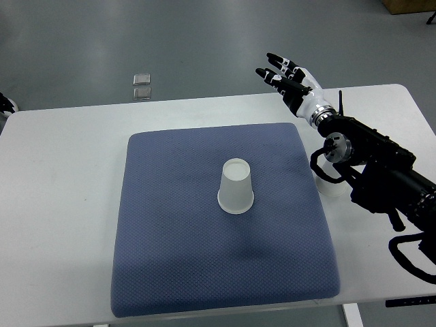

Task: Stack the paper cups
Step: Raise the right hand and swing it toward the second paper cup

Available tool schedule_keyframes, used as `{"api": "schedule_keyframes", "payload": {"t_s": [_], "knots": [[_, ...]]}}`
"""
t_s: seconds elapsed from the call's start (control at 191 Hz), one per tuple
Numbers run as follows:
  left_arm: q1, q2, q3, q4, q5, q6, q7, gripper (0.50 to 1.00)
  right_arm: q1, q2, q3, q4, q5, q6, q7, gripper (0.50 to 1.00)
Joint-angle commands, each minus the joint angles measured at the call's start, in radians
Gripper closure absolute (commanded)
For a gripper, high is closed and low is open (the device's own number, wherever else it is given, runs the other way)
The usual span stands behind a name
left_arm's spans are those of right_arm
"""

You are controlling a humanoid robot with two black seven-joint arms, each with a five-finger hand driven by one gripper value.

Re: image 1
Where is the lower metal floor plate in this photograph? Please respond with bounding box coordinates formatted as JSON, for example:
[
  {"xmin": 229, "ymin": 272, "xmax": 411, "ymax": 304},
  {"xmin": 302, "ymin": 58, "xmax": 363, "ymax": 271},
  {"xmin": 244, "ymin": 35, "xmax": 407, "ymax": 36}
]
[{"xmin": 134, "ymin": 87, "xmax": 151, "ymax": 101}]

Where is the black table control panel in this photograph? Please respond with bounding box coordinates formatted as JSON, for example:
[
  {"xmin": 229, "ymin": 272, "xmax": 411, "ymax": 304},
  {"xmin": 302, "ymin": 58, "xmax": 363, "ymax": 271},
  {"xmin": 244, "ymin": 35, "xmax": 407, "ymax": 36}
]
[{"xmin": 385, "ymin": 295, "xmax": 436, "ymax": 308}]

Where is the brown cardboard box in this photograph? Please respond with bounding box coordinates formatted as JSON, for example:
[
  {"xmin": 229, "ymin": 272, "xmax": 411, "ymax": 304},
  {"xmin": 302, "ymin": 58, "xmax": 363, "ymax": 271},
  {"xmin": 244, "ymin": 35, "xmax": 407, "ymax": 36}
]
[{"xmin": 381, "ymin": 0, "xmax": 435, "ymax": 14}]

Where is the black white object left edge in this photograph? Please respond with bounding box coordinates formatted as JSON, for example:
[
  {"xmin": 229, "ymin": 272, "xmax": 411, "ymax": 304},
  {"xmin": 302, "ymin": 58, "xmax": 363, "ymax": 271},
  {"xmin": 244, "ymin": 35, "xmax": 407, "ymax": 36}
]
[{"xmin": 0, "ymin": 93, "xmax": 19, "ymax": 119}]

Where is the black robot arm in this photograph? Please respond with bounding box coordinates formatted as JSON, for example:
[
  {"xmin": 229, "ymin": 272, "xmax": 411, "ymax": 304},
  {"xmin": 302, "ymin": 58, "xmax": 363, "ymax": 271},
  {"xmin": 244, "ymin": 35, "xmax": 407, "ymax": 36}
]
[{"xmin": 310, "ymin": 109, "xmax": 435, "ymax": 234}]

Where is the blue textured cushion mat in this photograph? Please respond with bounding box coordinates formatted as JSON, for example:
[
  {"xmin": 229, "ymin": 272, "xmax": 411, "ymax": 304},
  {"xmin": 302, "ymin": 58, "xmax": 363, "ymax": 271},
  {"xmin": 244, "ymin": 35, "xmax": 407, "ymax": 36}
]
[{"xmin": 111, "ymin": 123, "xmax": 340, "ymax": 317}]

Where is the black tripod leg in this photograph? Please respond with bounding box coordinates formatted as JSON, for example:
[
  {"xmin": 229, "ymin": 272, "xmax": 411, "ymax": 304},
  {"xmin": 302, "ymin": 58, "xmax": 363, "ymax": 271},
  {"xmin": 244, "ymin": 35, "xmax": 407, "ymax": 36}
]
[{"xmin": 426, "ymin": 12, "xmax": 436, "ymax": 25}]

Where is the white table leg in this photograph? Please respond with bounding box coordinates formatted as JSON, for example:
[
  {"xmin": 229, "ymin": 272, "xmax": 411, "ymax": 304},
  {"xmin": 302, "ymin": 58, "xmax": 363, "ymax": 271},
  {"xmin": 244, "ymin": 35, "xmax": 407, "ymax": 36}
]
[{"xmin": 342, "ymin": 303, "xmax": 364, "ymax": 327}]

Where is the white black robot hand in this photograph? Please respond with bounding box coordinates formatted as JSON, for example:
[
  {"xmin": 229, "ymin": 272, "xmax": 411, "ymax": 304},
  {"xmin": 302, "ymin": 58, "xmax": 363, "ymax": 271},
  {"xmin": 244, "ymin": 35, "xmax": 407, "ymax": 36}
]
[{"xmin": 255, "ymin": 52, "xmax": 337, "ymax": 129}]

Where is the upper metal floor plate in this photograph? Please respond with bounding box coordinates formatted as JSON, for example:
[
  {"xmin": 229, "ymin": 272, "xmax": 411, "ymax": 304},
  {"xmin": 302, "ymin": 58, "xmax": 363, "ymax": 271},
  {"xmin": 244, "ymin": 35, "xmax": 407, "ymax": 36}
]
[{"xmin": 133, "ymin": 73, "xmax": 151, "ymax": 85}]

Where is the white paper cup on mat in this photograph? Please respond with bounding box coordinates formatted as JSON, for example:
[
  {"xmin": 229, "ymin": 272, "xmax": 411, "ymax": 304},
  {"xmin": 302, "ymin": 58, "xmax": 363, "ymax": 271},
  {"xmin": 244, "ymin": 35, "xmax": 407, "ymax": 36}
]
[{"xmin": 217, "ymin": 158, "xmax": 254, "ymax": 215}]

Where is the white paper cup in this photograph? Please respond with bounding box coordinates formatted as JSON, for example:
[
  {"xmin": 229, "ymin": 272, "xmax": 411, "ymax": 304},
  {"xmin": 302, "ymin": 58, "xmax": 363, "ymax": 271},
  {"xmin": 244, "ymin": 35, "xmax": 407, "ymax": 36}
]
[
  {"xmin": 315, "ymin": 161, "xmax": 347, "ymax": 197},
  {"xmin": 217, "ymin": 158, "xmax": 254, "ymax": 215}
]

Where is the metal floor plate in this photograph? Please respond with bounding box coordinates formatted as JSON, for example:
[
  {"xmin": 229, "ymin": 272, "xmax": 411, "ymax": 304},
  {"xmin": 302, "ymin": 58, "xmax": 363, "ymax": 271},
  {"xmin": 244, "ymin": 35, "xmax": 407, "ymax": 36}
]
[
  {"xmin": 134, "ymin": 87, "xmax": 151, "ymax": 101},
  {"xmin": 133, "ymin": 73, "xmax": 151, "ymax": 85}
]

